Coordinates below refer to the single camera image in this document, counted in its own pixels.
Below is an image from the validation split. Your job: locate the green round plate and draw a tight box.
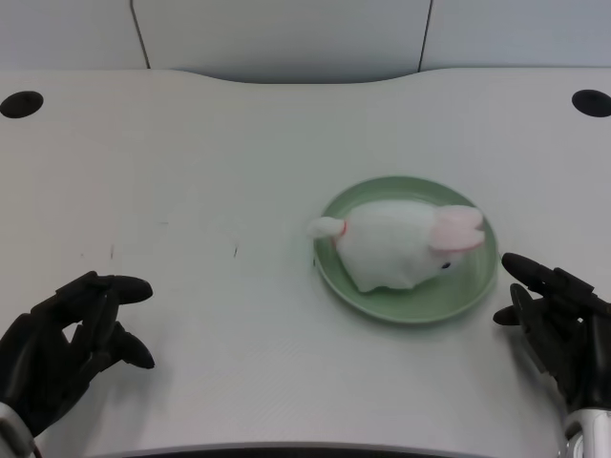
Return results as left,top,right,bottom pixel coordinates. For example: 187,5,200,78
312,176,499,326

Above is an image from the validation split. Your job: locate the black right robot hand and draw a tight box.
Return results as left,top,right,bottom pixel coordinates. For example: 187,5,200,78
492,252,611,421

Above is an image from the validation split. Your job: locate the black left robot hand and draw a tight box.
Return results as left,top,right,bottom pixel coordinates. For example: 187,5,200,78
0,271,156,438

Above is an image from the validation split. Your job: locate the white plush rabbit doll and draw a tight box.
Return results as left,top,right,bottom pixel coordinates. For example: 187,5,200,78
305,199,484,293

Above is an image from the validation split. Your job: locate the black round cable grommet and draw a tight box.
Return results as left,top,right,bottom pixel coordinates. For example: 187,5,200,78
0,91,45,120
571,89,611,118

